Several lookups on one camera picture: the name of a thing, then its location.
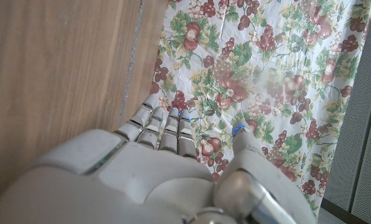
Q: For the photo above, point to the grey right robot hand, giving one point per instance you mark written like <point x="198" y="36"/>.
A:
<point x="126" y="180"/>

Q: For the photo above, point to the grey tape outline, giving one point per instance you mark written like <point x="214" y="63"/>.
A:
<point x="131" y="62"/>

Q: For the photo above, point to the floral fruit print backdrop cloth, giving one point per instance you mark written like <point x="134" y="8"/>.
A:
<point x="266" y="62"/>

